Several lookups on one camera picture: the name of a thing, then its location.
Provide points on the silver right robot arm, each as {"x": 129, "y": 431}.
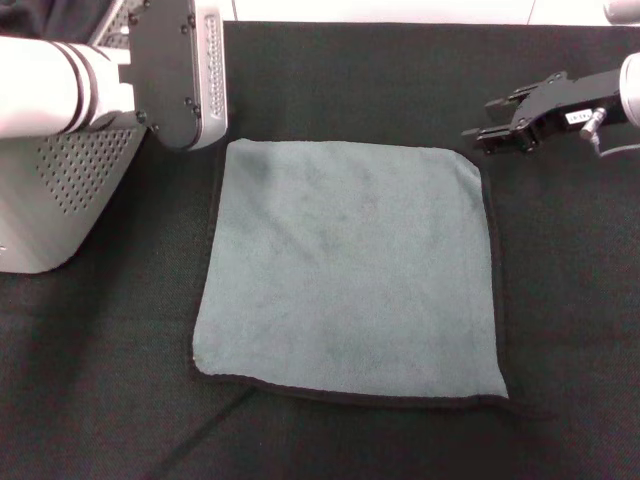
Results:
{"x": 631, "y": 85}

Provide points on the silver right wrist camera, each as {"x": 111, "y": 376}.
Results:
{"x": 622, "y": 9}

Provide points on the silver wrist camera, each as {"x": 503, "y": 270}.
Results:
{"x": 622, "y": 9}
{"x": 170, "y": 75}

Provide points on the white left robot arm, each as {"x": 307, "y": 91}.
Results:
{"x": 50, "y": 85}

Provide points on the dark cloth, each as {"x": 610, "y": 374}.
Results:
{"x": 45, "y": 17}

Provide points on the grey towel with black trim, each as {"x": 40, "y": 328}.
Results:
{"x": 350, "y": 260}

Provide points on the grey perforated storage box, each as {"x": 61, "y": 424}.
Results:
{"x": 60, "y": 200}

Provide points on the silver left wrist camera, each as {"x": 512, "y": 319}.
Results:
{"x": 170, "y": 75}

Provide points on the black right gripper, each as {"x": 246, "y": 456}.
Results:
{"x": 575, "y": 100}

